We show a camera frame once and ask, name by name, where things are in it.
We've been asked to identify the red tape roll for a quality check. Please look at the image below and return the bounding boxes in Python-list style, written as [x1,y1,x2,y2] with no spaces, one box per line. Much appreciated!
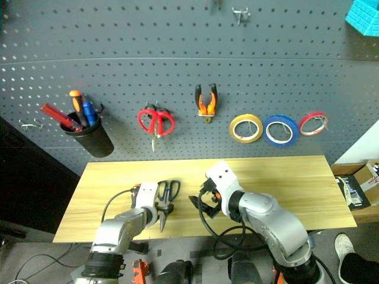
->
[298,111,329,137]

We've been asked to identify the black trouser leg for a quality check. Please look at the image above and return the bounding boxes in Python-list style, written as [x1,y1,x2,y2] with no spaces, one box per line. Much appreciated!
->
[337,251,379,284]

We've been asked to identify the teal foam block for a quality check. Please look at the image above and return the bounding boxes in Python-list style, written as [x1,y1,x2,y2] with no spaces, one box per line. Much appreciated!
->
[344,0,379,38]

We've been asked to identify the black and blue scissors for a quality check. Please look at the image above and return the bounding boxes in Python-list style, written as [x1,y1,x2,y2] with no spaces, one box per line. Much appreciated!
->
[156,179,182,214]

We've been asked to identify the blue handled screwdriver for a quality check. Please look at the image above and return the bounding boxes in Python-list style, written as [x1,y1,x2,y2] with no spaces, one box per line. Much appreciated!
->
[82,100,97,127]

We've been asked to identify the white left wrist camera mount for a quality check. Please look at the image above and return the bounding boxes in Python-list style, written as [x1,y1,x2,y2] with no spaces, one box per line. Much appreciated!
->
[130,181,159,211]

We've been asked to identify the orange and black device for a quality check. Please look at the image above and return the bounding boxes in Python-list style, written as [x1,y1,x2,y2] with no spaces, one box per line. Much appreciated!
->
[130,258,150,284]

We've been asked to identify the black plastic cup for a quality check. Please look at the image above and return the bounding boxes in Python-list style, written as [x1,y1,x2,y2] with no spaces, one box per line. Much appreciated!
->
[60,111,115,159]

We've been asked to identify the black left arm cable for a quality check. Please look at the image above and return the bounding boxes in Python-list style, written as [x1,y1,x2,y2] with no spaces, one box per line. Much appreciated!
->
[101,189,137,224]

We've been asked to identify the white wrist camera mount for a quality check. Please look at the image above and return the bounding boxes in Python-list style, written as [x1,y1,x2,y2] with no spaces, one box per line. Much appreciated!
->
[130,181,159,211]
[204,160,247,218]

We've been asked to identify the thin floor cable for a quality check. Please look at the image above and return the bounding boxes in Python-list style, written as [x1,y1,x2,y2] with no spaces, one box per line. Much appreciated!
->
[7,241,91,284]

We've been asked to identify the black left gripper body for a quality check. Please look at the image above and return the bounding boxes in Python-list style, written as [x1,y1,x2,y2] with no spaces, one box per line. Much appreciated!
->
[153,198,175,220]

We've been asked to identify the dark cabinet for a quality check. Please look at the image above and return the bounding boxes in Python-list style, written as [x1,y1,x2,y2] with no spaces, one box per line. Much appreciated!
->
[0,116,81,235]

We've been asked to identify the empty silver double hook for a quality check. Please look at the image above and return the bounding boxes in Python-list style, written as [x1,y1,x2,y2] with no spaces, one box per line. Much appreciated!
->
[18,117,45,131]
[232,6,252,27]

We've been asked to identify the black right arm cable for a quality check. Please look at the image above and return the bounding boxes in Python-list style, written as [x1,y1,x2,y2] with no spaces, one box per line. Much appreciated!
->
[197,188,269,262]

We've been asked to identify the orange and black screwdriver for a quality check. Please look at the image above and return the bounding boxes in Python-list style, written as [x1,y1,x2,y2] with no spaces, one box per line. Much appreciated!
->
[68,89,89,127]

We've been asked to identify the grey metal pegboard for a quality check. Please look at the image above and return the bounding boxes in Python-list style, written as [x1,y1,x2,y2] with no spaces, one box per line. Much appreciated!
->
[0,0,379,178]

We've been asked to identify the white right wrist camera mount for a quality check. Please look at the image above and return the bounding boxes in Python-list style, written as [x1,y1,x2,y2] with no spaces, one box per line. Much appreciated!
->
[204,160,247,218]

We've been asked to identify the yellow tape roll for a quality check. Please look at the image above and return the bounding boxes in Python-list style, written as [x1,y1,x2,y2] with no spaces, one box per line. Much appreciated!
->
[228,114,264,144]

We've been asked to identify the red handled scissors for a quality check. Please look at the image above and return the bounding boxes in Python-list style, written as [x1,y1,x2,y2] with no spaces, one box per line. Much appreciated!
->
[137,102,176,153]

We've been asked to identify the brown cardboard box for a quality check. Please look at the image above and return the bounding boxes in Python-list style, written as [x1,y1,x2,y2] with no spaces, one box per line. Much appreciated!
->
[330,160,379,207]

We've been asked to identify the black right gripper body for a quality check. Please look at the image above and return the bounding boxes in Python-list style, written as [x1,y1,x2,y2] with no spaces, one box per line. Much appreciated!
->
[199,176,222,208]

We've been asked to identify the orange and black pliers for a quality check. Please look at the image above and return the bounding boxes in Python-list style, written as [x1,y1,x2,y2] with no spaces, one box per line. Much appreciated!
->
[194,83,219,124]

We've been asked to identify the blue tape roll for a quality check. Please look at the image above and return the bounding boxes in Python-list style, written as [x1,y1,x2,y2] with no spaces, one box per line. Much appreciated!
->
[263,114,300,148]

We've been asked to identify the dark rounded shape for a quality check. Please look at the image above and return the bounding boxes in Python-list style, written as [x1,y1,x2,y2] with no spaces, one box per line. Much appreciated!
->
[155,259,195,284]
[227,250,275,284]

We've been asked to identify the red handled screwdriver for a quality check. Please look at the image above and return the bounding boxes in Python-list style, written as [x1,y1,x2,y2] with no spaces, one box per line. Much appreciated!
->
[40,103,84,133]

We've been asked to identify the white sneaker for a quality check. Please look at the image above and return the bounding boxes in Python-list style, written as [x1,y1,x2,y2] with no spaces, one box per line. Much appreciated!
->
[334,233,356,270]

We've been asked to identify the black printed flat box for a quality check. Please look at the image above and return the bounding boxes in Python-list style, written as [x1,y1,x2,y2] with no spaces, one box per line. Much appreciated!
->
[335,173,372,211]

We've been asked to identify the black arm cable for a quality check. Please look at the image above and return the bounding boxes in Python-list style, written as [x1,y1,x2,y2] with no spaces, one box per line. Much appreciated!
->
[101,189,137,224]
[197,188,269,262]

